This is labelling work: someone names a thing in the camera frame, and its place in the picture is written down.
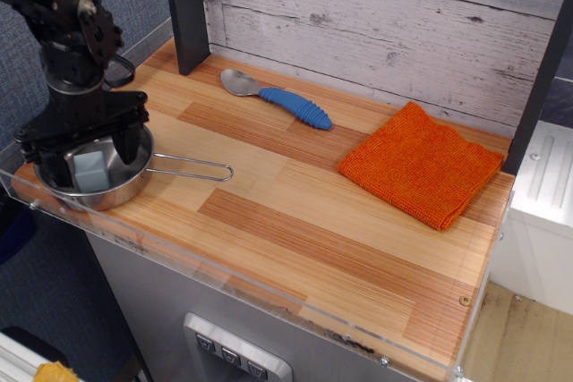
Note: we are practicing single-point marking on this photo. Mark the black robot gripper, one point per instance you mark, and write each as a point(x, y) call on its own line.
point(77, 114)

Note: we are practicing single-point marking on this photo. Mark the grey cube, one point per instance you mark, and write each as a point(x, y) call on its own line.
point(91, 172)

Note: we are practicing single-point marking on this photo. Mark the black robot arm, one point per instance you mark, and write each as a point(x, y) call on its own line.
point(78, 40)

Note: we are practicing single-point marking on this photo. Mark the stainless steel pan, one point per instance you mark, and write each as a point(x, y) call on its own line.
point(126, 181)

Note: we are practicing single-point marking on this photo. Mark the silver toy fridge cabinet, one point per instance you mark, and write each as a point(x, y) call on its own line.
point(273, 305)

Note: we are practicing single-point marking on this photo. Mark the yellow black bag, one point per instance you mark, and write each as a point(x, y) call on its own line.
point(54, 372)

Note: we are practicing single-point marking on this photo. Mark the silver dispenser button panel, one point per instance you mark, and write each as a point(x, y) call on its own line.
point(234, 350)

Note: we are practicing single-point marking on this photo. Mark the orange knitted cloth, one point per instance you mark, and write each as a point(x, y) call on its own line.
point(425, 169)

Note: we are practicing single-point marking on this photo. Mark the white box with metal plate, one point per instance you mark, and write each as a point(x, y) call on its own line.
point(533, 256)

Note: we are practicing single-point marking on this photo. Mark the clear acrylic guard rail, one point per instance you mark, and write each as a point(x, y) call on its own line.
point(247, 223)

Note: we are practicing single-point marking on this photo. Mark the blue handled metal spoon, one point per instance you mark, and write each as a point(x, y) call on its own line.
point(242, 85)

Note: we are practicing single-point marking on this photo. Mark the dark grey left post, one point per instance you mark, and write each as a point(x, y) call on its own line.
point(190, 32)

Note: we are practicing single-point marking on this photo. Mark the dark grey post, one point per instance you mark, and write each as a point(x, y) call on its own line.
point(549, 66)
point(190, 32)

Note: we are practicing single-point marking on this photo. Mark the dark grey right post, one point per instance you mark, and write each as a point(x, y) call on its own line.
point(549, 66)

